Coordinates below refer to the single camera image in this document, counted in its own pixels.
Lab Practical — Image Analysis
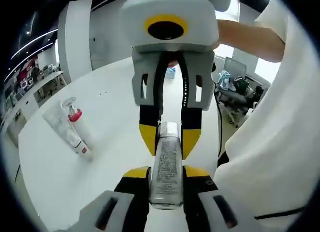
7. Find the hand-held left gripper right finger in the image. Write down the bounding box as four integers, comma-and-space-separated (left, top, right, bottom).
183, 165, 256, 232

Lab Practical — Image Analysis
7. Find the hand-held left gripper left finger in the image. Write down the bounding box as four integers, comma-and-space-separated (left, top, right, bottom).
74, 166, 153, 232

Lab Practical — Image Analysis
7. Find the white skincare bottle red collar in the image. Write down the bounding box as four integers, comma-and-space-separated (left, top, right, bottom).
61, 97, 96, 154

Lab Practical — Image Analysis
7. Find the large white skincare tube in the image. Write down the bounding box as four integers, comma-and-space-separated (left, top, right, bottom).
41, 101, 85, 154

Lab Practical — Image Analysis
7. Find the blue tissue pack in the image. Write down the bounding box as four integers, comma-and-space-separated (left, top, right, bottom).
165, 67, 178, 80

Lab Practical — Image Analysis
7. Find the blue white cloth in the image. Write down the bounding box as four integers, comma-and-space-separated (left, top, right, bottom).
218, 70, 236, 91

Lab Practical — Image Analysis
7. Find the grey office chair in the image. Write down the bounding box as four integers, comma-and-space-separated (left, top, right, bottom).
219, 91, 250, 129

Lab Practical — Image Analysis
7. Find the black office chair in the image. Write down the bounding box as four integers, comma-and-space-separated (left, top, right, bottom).
233, 76, 251, 95

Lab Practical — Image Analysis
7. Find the wide white pillar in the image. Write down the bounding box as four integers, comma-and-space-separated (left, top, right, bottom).
58, 1, 93, 81

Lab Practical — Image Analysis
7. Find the person in white shirt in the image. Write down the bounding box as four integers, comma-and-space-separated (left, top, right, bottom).
213, 0, 320, 219

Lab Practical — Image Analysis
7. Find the long white counter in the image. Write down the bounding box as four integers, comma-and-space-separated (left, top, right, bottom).
0, 70, 67, 143

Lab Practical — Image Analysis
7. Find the black cable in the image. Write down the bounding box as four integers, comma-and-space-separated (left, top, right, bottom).
211, 61, 224, 154

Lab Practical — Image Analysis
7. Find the red wall banner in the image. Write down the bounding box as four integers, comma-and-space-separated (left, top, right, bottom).
18, 57, 39, 89

